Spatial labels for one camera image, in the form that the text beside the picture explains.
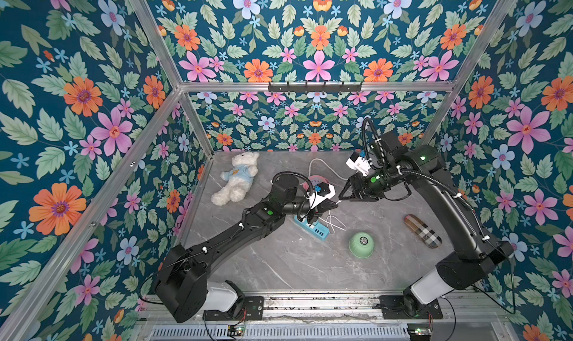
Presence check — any white USB charging cable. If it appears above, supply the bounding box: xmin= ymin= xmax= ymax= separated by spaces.
xmin=319 ymin=199 xmax=348 ymax=234

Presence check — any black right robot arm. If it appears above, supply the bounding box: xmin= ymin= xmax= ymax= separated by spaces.
xmin=339 ymin=117 xmax=514 ymax=320

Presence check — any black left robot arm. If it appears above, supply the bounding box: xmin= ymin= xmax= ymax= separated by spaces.
xmin=152 ymin=172 xmax=337 ymax=323

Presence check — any teal power strip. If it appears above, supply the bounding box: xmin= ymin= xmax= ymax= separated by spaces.
xmin=294 ymin=216 xmax=330 ymax=241

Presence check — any pink alarm clock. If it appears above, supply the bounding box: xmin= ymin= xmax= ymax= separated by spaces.
xmin=302 ymin=175 xmax=331 ymax=196

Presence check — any plaid glasses case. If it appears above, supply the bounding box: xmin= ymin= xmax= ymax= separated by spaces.
xmin=404 ymin=214 xmax=443 ymax=249

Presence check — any white plush teddy bear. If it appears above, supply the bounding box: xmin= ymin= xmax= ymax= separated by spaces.
xmin=210 ymin=152 xmax=260 ymax=206

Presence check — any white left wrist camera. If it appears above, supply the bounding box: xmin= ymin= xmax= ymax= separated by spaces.
xmin=309 ymin=182 xmax=336 ymax=209

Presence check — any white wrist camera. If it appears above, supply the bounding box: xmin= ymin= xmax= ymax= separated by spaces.
xmin=346 ymin=151 xmax=371 ymax=177
xmin=309 ymin=182 xmax=336 ymax=209

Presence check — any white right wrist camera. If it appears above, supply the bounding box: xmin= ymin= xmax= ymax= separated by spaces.
xmin=346 ymin=151 xmax=371 ymax=177

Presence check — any black wall hook rack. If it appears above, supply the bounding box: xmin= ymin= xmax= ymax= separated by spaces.
xmin=267 ymin=81 xmax=362 ymax=94

